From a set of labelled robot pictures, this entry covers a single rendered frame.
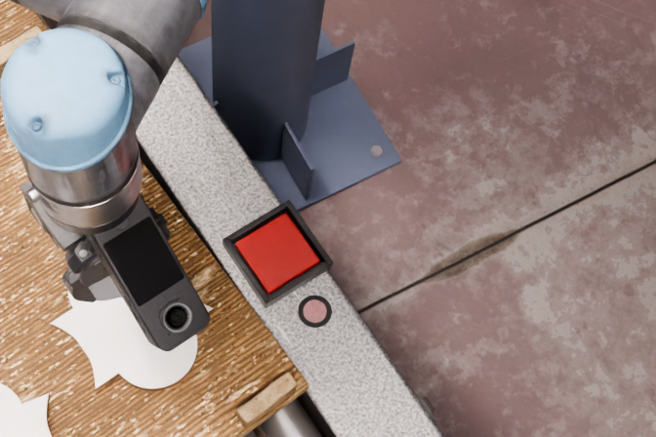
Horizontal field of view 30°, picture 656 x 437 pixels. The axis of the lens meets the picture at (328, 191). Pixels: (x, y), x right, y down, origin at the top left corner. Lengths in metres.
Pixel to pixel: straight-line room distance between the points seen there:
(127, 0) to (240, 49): 1.07
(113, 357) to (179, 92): 0.29
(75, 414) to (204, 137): 0.30
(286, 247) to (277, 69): 0.75
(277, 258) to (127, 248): 0.30
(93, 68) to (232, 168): 0.49
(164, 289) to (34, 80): 0.23
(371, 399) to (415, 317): 0.99
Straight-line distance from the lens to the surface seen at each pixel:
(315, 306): 1.16
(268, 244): 1.16
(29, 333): 1.14
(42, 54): 0.74
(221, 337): 1.13
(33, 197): 0.83
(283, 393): 1.09
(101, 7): 0.77
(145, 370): 1.11
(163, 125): 1.23
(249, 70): 1.89
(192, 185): 1.20
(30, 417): 1.11
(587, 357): 2.18
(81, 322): 1.13
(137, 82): 0.76
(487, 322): 2.15
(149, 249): 0.89
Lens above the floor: 2.02
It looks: 68 degrees down
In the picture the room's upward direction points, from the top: 12 degrees clockwise
